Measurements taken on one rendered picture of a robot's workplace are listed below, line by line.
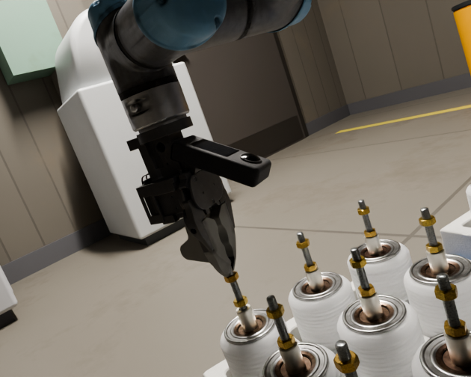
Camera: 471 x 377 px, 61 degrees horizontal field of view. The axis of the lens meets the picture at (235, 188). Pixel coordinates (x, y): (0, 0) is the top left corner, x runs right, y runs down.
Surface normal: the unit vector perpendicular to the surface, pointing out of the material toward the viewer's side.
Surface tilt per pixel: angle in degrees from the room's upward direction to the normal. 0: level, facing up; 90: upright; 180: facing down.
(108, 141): 90
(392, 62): 90
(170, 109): 90
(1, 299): 90
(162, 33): 123
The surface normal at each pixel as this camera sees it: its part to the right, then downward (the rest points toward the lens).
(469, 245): -0.84, 0.39
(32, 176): 0.60, -0.04
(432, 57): -0.73, 0.39
